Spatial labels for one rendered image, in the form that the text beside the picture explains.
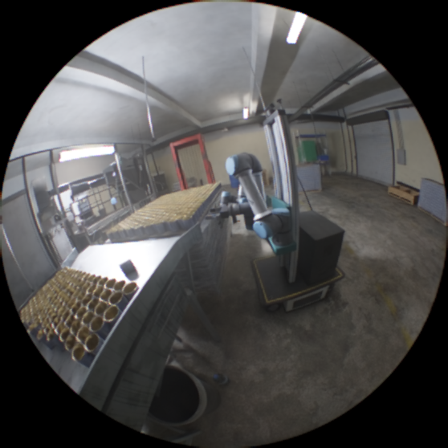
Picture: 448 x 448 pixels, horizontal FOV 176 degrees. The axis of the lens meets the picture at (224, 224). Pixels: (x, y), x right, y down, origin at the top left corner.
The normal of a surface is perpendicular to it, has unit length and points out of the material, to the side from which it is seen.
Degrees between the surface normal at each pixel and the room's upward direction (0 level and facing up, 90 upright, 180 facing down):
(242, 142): 90
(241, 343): 0
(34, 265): 90
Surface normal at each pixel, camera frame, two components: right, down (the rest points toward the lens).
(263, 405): -0.21, -0.90
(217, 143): -0.14, 0.41
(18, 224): 0.97, -0.14
